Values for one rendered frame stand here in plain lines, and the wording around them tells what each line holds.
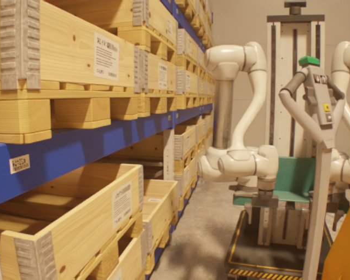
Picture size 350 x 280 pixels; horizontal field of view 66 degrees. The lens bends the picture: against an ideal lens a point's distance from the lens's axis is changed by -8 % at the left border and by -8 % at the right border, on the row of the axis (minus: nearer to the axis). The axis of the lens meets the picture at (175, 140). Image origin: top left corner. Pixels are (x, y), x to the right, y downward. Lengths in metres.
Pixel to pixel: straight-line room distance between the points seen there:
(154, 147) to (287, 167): 1.21
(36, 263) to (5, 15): 0.57
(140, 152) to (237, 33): 4.49
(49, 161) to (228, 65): 0.98
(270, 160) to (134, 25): 0.93
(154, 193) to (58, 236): 1.65
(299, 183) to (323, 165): 0.83
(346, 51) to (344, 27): 5.40
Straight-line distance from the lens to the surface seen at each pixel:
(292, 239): 2.09
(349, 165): 1.40
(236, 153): 1.35
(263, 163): 1.38
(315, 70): 1.05
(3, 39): 0.74
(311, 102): 0.98
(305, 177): 1.86
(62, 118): 1.03
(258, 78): 1.52
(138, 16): 1.54
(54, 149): 0.89
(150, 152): 2.57
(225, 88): 1.53
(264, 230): 2.01
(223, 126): 1.57
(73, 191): 1.60
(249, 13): 6.68
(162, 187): 2.37
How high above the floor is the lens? 1.28
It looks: 8 degrees down
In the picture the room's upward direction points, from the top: straight up
